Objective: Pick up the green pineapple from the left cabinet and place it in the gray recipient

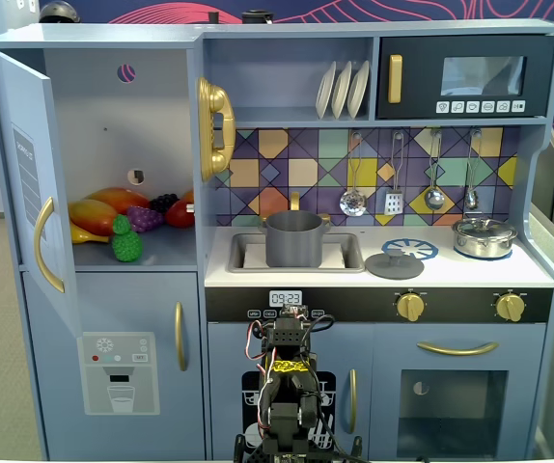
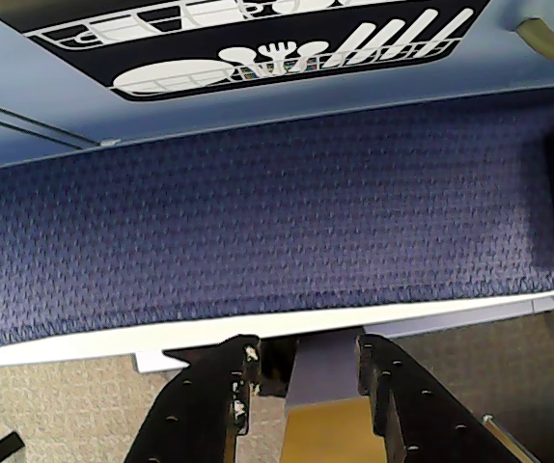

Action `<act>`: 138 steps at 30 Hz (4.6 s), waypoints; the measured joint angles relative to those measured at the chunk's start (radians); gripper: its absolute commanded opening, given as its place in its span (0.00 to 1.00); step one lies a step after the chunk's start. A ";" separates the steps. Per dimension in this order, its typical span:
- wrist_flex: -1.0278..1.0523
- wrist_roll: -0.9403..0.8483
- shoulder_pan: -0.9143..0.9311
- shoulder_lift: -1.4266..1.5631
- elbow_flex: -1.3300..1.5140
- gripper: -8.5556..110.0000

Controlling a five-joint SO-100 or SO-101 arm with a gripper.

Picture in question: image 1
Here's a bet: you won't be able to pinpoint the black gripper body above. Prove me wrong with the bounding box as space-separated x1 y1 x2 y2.
263 304 314 361

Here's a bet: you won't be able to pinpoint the green toy pineapple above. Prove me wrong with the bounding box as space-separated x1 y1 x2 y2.
111 214 145 264

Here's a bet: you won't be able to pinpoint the blue dishwasher door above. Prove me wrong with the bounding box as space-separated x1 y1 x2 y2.
208 321 374 462

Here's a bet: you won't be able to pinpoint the gray plastic pot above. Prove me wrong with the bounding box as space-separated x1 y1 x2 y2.
259 210 332 269

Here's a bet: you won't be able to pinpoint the gray toy sink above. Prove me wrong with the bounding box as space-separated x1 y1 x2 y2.
227 232 366 275

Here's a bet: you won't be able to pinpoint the blue oven door with window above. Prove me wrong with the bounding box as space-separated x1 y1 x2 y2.
372 323 547 459

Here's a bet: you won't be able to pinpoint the gold stove knob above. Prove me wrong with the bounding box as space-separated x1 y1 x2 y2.
494 292 527 323
396 292 427 323

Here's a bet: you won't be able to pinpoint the gray pot lid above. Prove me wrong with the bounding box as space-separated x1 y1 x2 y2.
364 240 426 280

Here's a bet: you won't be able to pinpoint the steel skimmer spoon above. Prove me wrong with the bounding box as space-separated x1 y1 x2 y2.
338 130 369 217

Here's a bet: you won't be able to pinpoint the red toy tomato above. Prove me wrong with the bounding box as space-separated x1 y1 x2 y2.
164 199 196 229

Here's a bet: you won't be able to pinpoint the steel slotted spatula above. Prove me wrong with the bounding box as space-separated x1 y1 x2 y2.
383 130 406 217

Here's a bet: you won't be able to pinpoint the blue fridge door water dispenser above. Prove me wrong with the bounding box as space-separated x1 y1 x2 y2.
21 270 206 462

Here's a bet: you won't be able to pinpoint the dark toy grapes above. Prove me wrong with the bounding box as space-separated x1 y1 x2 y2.
149 193 180 215

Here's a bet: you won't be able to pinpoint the purple toy grapes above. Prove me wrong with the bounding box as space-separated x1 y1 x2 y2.
126 205 166 233

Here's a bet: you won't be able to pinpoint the steel ladle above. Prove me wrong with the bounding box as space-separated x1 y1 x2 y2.
424 128 446 211

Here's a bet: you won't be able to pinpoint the steel pot with lid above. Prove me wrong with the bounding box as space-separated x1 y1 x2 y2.
452 216 519 259

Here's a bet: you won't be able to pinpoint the orange red toy mango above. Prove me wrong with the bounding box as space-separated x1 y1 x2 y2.
83 186 152 216

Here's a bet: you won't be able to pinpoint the yellow toy banana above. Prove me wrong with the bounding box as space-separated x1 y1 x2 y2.
70 222 112 245

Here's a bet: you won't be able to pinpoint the yellow red toy mango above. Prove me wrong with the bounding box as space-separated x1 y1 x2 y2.
68 199 123 237

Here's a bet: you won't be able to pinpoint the hanging silver whisk utensil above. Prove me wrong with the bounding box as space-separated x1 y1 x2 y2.
464 128 484 211

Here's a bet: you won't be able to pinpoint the white toy plate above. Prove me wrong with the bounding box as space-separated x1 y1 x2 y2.
346 60 371 120
330 60 353 121
315 61 338 121

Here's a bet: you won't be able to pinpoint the gold toy telephone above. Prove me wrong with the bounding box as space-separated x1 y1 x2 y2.
196 75 237 183

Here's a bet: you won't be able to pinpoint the black toy microwave door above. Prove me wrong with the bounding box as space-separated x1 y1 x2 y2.
375 34 554 121

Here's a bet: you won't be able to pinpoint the blue toy kitchen unit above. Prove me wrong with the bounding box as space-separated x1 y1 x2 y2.
0 17 554 462

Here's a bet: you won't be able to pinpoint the black helmet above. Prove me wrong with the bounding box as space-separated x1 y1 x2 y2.
38 0 81 24

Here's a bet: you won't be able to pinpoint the red white servo cable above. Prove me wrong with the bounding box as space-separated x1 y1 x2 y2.
246 321 272 373

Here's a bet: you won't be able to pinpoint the black servo cable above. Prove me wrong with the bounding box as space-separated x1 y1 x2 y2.
309 312 337 335

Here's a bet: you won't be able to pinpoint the blue cabinet door gold handle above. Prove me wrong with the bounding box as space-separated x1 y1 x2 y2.
0 47 85 341

